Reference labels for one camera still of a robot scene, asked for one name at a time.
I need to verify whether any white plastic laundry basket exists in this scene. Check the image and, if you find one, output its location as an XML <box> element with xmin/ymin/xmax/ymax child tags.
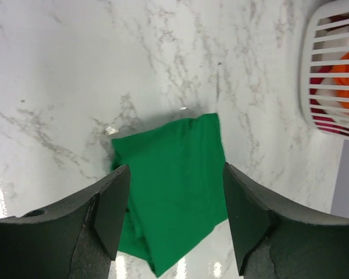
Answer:
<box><xmin>300</xmin><ymin>1</ymin><xmax>349</xmax><ymax>140</ymax></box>

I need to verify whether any green t shirt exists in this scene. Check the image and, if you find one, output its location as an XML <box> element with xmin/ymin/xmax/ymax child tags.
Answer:
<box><xmin>112</xmin><ymin>113</ymin><xmax>227</xmax><ymax>277</ymax></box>

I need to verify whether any pink t shirt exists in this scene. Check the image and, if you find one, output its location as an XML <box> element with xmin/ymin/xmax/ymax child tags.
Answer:
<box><xmin>314</xmin><ymin>116</ymin><xmax>349</xmax><ymax>140</ymax></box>

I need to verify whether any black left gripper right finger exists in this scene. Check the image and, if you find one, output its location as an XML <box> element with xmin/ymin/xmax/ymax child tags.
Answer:
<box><xmin>223</xmin><ymin>163</ymin><xmax>349</xmax><ymax>278</ymax></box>

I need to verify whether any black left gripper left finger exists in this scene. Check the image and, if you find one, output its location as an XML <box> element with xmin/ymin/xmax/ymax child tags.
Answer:
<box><xmin>0</xmin><ymin>166</ymin><xmax>131</xmax><ymax>278</ymax></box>

